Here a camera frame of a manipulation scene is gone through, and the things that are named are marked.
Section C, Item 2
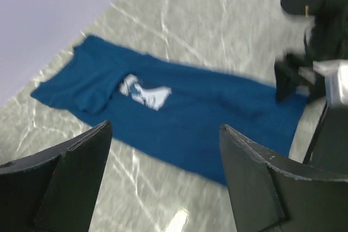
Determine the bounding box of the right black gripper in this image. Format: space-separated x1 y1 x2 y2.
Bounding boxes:
274 0 347 103

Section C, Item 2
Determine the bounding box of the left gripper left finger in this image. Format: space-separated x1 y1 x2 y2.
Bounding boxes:
1 121 113 231

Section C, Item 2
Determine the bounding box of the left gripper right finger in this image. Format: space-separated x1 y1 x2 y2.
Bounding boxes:
219 124 347 231

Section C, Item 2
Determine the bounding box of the blue printed t-shirt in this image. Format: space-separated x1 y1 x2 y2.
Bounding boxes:
31 35 307 185

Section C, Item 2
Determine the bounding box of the black base beam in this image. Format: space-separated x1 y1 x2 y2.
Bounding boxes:
303 105 347 174

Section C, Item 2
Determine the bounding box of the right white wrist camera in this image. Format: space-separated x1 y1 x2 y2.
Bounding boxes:
296 59 347 108

